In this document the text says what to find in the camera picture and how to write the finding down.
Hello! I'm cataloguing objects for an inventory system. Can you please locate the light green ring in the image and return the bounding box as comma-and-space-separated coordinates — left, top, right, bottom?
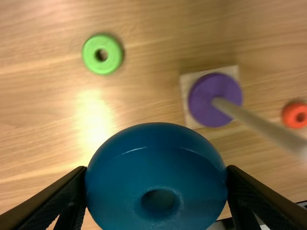
81, 33, 125, 76

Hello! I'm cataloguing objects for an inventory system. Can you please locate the orange ring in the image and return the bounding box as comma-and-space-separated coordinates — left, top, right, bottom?
282, 102, 307, 129

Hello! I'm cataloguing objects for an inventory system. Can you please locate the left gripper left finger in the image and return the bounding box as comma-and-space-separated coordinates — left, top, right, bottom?
0, 166, 87, 230

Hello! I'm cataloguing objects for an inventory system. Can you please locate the dark blue ring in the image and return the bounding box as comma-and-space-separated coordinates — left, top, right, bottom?
84, 122, 228, 230

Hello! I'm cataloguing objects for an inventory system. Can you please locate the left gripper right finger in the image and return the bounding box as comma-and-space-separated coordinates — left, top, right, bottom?
226, 164, 307, 230

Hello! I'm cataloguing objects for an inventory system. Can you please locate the wooden peg base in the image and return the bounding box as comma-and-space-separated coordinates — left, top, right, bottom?
179, 64, 307, 158

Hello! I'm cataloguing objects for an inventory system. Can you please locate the purple ring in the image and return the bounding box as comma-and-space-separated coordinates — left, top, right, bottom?
188, 73, 243, 127

